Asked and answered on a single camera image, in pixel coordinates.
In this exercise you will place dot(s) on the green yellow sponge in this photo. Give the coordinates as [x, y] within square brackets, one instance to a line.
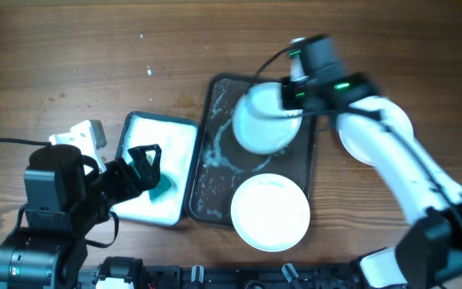
[164, 186]

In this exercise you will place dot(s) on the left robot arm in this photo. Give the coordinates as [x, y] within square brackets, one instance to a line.
[67, 196]

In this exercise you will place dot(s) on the brown plastic tray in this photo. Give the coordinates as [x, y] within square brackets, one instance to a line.
[221, 165]

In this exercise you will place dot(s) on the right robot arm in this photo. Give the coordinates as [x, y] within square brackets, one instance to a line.
[430, 253]

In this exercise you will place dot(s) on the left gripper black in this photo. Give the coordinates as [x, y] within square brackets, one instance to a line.
[130, 182]

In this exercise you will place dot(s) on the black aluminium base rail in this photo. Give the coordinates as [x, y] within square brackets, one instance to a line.
[121, 272]

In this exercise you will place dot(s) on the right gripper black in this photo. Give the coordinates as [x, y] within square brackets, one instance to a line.
[291, 95]

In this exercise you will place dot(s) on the white plate blue smear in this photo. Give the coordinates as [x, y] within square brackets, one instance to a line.
[270, 212]

